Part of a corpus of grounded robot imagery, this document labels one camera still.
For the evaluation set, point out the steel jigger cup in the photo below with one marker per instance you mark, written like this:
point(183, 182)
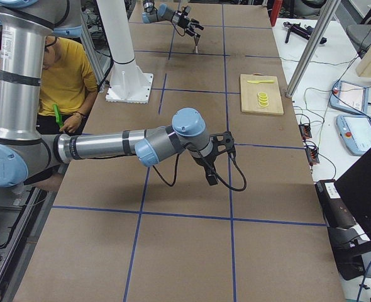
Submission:
point(196, 38)

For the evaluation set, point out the yellow plastic knife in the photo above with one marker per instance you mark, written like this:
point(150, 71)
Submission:
point(268, 81)

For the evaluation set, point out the wooden cutting board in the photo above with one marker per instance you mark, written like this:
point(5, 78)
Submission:
point(249, 103)

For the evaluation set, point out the black handheld tool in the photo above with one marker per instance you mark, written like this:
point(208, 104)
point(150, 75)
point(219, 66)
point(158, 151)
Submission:
point(303, 32)

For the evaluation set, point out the black box with label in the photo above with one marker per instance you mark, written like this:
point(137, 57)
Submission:
point(336, 213)

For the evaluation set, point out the person in yellow shirt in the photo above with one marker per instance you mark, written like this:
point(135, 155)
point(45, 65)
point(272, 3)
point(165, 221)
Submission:
point(68, 81)

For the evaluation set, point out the black computer monitor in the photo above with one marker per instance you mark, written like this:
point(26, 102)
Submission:
point(354, 188)

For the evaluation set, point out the lower teach pendant tablet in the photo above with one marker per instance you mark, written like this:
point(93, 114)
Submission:
point(355, 131)

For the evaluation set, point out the teach pendant tablet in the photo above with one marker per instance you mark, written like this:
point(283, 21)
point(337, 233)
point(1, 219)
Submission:
point(349, 97)
point(355, 131)

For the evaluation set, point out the upper teach pendant tablet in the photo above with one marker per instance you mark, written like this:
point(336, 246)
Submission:
point(349, 97)

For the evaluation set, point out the green plastic tool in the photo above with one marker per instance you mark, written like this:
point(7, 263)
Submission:
point(58, 116)

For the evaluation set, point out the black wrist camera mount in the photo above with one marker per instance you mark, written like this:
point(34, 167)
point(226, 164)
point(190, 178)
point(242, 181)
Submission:
point(223, 143)

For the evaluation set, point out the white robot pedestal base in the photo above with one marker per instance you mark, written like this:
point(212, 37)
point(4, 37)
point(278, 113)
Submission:
point(127, 82)

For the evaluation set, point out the aluminium frame post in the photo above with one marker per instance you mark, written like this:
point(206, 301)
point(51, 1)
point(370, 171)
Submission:
point(321, 25)

